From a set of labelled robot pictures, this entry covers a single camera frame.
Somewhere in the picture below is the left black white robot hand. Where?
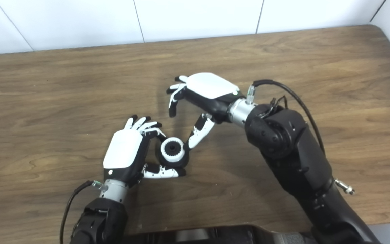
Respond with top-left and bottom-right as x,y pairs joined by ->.
103,115 -> 186,187

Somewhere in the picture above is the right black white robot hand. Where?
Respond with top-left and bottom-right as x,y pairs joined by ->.
166,72 -> 239,150

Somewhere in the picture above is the round black plastic part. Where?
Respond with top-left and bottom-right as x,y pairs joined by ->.
157,137 -> 189,169

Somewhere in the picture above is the white plastic ring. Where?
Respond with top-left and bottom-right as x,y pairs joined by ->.
160,137 -> 185,162

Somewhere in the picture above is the black robot torso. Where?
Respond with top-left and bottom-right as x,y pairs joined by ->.
124,224 -> 317,244

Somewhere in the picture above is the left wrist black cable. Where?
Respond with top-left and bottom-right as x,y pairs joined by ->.
60,180 -> 108,244

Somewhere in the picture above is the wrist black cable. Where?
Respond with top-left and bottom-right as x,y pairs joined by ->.
246,79 -> 355,195
60,180 -> 108,244

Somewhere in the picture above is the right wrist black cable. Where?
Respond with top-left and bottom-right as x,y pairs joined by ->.
246,79 -> 355,195

